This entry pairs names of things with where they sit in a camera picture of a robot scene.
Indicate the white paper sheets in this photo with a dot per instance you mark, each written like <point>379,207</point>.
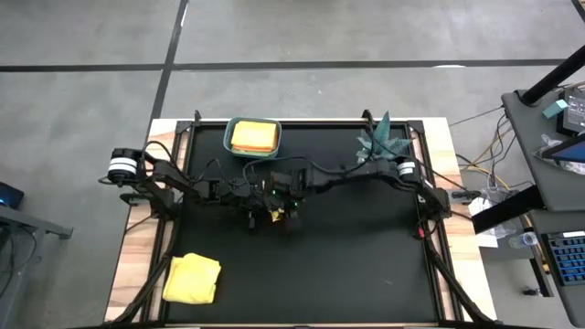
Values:
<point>484,228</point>

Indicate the black device with blue light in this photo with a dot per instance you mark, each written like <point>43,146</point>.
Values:
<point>9,195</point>

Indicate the teal plastic bin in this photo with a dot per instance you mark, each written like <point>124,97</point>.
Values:
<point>227,137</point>

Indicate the small teal box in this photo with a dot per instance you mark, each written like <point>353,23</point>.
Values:
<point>555,109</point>

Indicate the black electronic device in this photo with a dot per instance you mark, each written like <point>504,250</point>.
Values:
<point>573,112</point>

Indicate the dark grey side desk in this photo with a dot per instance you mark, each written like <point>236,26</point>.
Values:
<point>539,183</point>

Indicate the small black floor object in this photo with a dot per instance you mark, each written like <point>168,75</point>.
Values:
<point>531,291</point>

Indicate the light wooden table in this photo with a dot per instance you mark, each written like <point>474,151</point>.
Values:
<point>132,265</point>

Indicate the tablet with blue screen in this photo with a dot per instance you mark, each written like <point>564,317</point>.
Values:
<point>569,151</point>

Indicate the black aluminium table frame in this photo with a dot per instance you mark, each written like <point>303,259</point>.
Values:
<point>183,127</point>

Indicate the grey metal stand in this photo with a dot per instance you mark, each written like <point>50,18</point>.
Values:
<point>27,228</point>

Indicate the artificial green snake plant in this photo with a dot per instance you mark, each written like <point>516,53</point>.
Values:
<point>384,137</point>

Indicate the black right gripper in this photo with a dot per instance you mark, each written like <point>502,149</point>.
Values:
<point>288,187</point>

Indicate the clear plastic water bottle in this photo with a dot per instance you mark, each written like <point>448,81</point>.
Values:
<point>525,239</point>

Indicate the black round pole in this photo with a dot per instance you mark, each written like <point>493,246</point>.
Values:
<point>553,75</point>

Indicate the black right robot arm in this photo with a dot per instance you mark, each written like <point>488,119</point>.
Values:
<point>365,171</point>

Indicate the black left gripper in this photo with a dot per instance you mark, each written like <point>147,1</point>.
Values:
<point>242,194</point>

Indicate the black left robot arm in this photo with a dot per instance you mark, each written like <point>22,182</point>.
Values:
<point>173,178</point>

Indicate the yellow microfiber towel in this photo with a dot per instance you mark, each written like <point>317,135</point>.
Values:
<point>192,279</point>
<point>253,134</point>

